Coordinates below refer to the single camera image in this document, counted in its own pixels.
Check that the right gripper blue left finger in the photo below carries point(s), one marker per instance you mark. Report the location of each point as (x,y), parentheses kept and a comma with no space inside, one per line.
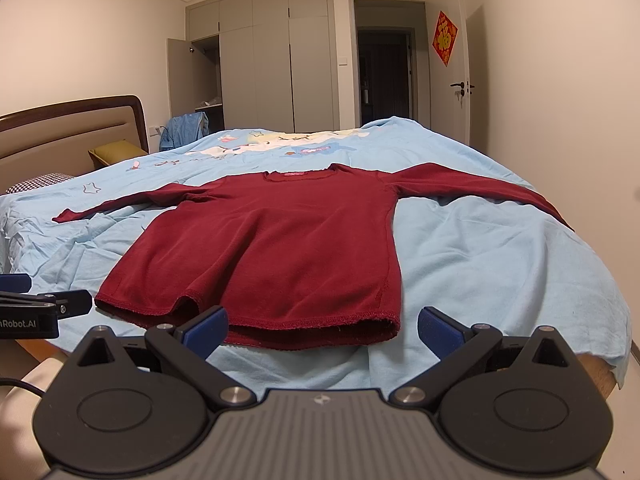
(183,350)

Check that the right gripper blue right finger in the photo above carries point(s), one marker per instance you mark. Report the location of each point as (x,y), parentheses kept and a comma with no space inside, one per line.
(463,352)

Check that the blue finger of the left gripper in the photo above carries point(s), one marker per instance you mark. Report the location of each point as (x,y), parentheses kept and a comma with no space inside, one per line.
(18,282)

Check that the dark red long-sleeve shirt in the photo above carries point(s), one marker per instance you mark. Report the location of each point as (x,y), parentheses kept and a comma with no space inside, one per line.
(299,260)

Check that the white bedroom door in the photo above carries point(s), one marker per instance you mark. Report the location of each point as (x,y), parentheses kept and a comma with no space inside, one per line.
(450,115)

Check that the checkered pillow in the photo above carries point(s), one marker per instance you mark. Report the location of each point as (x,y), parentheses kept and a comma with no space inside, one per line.
(37,182)

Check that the brown padded headboard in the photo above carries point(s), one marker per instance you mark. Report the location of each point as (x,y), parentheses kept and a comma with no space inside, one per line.
(59,137)

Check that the olive yellow pillow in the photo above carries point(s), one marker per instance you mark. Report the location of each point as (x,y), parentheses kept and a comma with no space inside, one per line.
(112,153)

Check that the blue garment on chair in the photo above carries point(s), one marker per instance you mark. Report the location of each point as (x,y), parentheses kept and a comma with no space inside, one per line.
(183,130)

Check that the open wardrobe door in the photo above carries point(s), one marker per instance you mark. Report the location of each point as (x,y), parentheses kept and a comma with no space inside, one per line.
(180,56)

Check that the grey built-in wardrobe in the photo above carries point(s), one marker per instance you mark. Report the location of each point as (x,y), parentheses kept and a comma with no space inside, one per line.
(265,63)

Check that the red fu character decoration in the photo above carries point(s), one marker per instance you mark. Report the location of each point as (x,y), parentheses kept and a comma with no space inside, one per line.
(445,36)

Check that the orange wooden bed frame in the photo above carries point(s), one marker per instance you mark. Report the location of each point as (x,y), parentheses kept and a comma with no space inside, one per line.
(600,373)

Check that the black door handle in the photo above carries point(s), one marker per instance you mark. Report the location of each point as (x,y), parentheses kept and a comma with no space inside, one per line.
(463,88)

